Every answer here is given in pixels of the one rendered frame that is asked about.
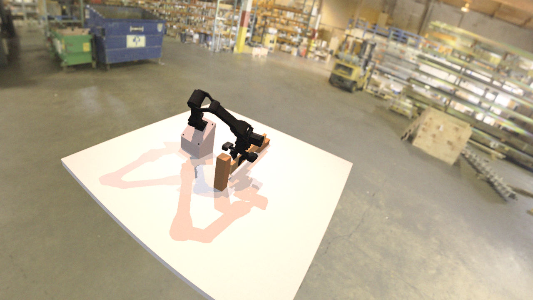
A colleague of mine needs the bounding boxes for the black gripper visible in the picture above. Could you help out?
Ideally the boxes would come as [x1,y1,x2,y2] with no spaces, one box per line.
[222,140,258,166]

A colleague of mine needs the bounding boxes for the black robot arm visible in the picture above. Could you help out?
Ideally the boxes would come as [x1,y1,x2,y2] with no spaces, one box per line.
[187,89,264,150]

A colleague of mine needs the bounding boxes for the long tan bar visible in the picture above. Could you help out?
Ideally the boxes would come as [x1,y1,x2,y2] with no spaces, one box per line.
[229,133,267,174]

